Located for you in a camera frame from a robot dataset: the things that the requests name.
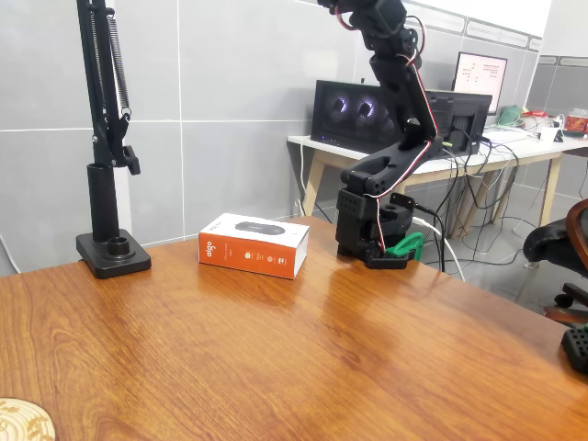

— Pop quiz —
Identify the orange white mouse box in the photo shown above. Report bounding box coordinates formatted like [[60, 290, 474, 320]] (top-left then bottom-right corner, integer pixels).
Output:
[[198, 212, 311, 280]]

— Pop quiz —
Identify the black perforated arm base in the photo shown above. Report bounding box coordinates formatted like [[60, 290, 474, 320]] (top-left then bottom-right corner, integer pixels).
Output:
[[560, 321, 588, 374]]

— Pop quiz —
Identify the black computer case with fans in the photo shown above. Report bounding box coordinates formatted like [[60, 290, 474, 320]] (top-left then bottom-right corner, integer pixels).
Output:
[[310, 79, 399, 156]]

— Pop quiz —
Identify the white desk with wooden legs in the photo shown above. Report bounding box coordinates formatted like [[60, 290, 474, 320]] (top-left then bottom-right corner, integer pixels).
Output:
[[287, 121, 588, 240]]

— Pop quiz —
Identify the monitor with white screen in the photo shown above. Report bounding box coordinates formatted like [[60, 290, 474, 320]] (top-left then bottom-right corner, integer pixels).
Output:
[[452, 51, 509, 116]]

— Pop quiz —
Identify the black monitor back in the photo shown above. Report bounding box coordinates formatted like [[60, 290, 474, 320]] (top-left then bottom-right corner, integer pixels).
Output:
[[424, 89, 493, 161]]

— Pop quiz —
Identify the green cloth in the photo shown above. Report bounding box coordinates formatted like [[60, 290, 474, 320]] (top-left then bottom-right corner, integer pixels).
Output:
[[498, 105, 526, 128]]

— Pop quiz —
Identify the green table clamp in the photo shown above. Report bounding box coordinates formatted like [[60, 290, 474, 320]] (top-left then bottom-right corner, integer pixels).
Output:
[[384, 232, 426, 263]]

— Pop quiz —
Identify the red tin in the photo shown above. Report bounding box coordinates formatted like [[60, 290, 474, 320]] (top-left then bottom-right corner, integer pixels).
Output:
[[563, 108, 588, 136]]

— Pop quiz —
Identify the black office chair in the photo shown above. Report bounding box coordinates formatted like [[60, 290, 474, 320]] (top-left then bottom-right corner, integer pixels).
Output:
[[522, 198, 588, 325]]

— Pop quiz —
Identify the black desk stand base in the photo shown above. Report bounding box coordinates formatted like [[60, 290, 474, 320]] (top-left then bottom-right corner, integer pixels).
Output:
[[75, 163, 153, 280]]

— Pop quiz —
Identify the round wooden coaster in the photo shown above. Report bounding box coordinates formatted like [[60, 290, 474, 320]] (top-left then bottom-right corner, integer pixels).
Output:
[[0, 398, 56, 441]]

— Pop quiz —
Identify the black desk cable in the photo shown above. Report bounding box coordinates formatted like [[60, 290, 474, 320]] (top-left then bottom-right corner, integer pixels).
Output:
[[440, 128, 538, 267]]

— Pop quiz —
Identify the black power cable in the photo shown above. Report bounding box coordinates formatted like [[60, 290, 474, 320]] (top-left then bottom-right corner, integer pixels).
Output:
[[413, 201, 447, 275]]

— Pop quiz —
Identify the white usb cable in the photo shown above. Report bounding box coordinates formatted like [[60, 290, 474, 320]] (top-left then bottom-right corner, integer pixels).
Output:
[[411, 215, 468, 282]]

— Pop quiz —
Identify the white wall cable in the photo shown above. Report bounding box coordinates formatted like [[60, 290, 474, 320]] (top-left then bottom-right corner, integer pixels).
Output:
[[0, 233, 22, 276]]

